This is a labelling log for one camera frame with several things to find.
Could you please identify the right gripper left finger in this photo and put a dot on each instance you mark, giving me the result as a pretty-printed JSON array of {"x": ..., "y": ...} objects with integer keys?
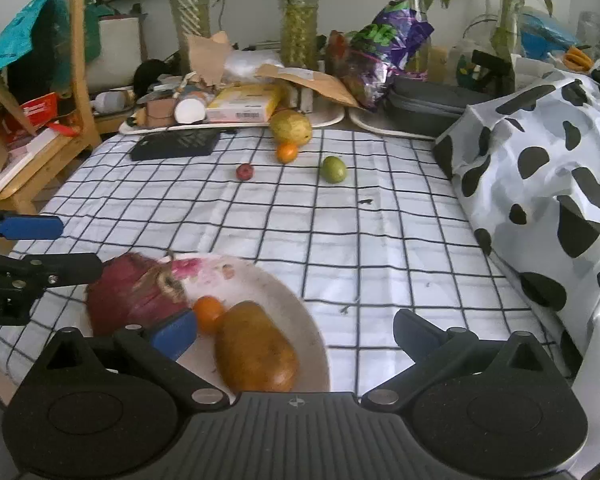
[{"x": 153, "y": 352}]

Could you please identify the wooden chair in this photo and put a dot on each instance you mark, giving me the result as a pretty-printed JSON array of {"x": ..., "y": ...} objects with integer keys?
[{"x": 46, "y": 117}]

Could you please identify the white floral plate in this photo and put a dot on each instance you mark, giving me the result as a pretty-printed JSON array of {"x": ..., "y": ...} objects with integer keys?
[{"x": 233, "y": 280}]

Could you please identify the small red fruit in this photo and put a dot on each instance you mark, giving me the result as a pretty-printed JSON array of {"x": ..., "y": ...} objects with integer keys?
[{"x": 244, "y": 172}]

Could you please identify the purple snack bag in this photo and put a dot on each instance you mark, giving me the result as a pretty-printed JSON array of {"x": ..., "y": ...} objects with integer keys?
[{"x": 369, "y": 61}]

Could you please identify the brown padded envelope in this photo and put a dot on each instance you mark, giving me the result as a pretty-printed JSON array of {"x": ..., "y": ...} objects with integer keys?
[{"x": 326, "y": 85}]

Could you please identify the grey zip case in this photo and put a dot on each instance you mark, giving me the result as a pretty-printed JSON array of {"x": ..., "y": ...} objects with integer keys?
[{"x": 426, "y": 108}]

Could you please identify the red dragon fruit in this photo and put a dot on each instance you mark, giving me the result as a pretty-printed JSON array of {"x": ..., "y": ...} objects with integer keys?
[{"x": 133, "y": 289}]

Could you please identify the white oval tray right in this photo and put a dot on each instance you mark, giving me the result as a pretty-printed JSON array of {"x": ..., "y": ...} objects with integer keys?
[{"x": 379, "y": 123}]

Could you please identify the white cylinder jar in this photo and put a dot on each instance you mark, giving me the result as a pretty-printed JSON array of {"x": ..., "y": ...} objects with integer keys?
[{"x": 191, "y": 110}]

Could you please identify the yellow green pear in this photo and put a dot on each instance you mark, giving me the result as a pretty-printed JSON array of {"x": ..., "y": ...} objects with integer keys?
[{"x": 289, "y": 126}]

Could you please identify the checkered tablecloth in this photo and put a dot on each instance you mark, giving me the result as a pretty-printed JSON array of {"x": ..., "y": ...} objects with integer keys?
[{"x": 390, "y": 236}]

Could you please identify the crumpled brown paper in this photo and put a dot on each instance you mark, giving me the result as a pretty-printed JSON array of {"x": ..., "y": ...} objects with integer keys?
[{"x": 207, "y": 57}]

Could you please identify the yellow medicine box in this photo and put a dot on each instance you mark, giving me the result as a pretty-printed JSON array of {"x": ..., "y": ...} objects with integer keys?
[{"x": 245, "y": 103}]

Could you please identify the small tangerine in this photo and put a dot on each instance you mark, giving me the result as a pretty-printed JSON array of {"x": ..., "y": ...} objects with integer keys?
[
  {"x": 209, "y": 312},
  {"x": 286, "y": 152}
]

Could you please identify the glass vase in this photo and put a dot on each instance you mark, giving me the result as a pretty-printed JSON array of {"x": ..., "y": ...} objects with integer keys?
[
  {"x": 191, "y": 18},
  {"x": 298, "y": 33}
]

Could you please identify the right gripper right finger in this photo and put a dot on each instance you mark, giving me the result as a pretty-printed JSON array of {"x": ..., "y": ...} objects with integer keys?
[{"x": 437, "y": 355}]

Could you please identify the glass vase middle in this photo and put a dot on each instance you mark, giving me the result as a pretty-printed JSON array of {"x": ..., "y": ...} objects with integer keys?
[{"x": 298, "y": 33}]

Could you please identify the teal plastic bag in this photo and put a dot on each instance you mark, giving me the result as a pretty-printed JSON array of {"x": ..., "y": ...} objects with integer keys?
[{"x": 15, "y": 39}]

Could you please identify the glass vase left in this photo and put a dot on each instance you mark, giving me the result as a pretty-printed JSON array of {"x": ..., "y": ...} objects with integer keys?
[{"x": 191, "y": 18}]

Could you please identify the white oval tray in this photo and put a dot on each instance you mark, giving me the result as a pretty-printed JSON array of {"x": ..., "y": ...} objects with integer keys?
[
  {"x": 325, "y": 114},
  {"x": 379, "y": 123}
]

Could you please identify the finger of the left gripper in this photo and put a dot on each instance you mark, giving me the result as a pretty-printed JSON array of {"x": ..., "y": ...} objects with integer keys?
[
  {"x": 29, "y": 226},
  {"x": 36, "y": 273}
]

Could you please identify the brown mango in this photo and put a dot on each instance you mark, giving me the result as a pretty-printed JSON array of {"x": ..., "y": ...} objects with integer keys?
[{"x": 252, "y": 354}]

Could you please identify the white oval tray left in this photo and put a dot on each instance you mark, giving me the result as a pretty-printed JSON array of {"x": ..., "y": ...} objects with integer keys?
[{"x": 325, "y": 114}]

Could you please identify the green lime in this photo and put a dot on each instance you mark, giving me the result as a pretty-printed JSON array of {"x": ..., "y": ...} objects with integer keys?
[{"x": 334, "y": 170}]

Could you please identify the cow print cloth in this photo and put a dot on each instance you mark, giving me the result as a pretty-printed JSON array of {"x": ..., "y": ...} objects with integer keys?
[{"x": 526, "y": 170}]

